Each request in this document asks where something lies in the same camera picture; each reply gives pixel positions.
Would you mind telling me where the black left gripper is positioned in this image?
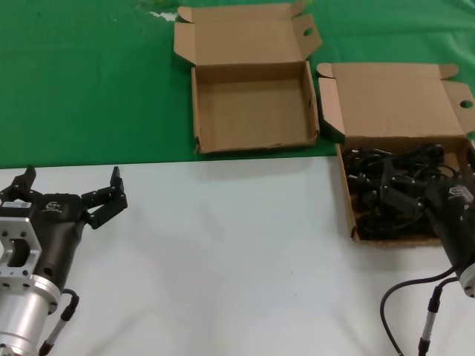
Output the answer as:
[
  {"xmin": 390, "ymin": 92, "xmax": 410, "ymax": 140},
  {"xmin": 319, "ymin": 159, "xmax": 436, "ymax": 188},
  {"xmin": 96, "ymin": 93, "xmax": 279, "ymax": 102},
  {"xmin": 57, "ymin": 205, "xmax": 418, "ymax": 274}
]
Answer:
[{"xmin": 0, "ymin": 165, "xmax": 129, "ymax": 294}]

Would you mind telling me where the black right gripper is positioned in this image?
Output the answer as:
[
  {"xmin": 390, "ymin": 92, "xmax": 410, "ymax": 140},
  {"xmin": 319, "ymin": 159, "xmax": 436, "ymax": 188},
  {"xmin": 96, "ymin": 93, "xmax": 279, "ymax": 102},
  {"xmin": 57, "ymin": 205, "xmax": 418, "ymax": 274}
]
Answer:
[{"xmin": 380, "ymin": 146, "xmax": 475, "ymax": 276}]

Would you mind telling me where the cardboard box with torn edge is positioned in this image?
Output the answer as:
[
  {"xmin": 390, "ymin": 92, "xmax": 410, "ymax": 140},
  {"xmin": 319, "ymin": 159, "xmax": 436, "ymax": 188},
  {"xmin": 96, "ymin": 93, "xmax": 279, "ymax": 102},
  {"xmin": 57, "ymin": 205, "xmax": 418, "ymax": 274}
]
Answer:
[{"xmin": 173, "ymin": 0, "xmax": 323, "ymax": 155}]

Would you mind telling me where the green table cloth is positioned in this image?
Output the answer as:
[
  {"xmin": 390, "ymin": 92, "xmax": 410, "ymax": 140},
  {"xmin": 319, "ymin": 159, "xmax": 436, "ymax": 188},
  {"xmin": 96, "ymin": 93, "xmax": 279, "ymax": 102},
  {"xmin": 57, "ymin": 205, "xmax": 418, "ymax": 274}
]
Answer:
[{"xmin": 0, "ymin": 0, "xmax": 475, "ymax": 170}]

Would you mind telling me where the black coiled power cord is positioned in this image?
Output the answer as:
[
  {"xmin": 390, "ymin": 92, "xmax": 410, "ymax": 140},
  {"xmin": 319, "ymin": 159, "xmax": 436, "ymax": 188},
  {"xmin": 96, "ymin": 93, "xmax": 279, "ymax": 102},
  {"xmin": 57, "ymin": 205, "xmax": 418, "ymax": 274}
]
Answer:
[
  {"xmin": 359, "ymin": 189, "xmax": 385, "ymax": 209},
  {"xmin": 343, "ymin": 146, "xmax": 389, "ymax": 186},
  {"xmin": 356, "ymin": 211, "xmax": 441, "ymax": 239},
  {"xmin": 396, "ymin": 143, "xmax": 465, "ymax": 179}
]

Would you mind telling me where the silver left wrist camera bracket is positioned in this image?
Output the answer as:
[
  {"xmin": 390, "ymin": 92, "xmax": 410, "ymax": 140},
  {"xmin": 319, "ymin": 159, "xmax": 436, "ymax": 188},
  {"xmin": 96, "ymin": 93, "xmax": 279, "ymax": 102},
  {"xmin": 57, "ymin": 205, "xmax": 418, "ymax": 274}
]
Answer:
[{"xmin": 0, "ymin": 200, "xmax": 43, "ymax": 279}]

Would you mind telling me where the open cardboard box of cords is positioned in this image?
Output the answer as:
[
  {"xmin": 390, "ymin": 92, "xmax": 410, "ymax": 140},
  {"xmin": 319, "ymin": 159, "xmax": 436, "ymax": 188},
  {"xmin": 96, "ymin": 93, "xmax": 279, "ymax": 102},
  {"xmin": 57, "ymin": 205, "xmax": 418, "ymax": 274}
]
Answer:
[{"xmin": 315, "ymin": 62, "xmax": 475, "ymax": 244}]

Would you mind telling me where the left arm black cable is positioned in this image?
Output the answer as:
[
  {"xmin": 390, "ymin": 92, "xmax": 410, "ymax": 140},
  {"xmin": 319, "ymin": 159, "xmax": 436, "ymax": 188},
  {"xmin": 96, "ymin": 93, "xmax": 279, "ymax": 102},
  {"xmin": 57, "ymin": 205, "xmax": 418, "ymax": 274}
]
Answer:
[{"xmin": 36, "ymin": 288, "xmax": 81, "ymax": 356}]

